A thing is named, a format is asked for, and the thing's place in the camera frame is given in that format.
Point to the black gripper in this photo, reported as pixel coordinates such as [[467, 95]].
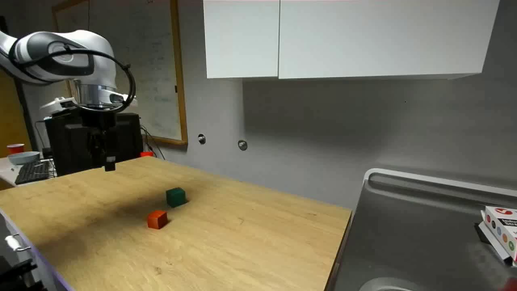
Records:
[[100, 128]]

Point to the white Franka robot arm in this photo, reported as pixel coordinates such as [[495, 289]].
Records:
[[54, 50]]

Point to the orange block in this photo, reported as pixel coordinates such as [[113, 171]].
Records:
[[157, 218]]

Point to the green block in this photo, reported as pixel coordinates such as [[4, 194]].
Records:
[[176, 195]]

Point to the black equipment case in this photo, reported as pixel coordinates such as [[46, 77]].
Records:
[[70, 142]]

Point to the grey keyboard device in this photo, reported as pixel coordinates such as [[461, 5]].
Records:
[[25, 168]]

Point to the red cup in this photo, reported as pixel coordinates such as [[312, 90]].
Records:
[[15, 147]]

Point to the wood framed whiteboard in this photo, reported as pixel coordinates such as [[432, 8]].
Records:
[[151, 69]]

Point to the black clamp device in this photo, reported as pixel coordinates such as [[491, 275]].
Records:
[[16, 259]]

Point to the stainless steel sink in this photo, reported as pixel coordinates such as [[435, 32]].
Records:
[[425, 236]]

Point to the white patterned box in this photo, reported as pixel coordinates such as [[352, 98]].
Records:
[[503, 228]]

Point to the round wall socket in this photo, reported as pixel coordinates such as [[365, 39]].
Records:
[[243, 144], [201, 137]]

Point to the white wall cabinet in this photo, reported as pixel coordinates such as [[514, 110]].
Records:
[[349, 37]]

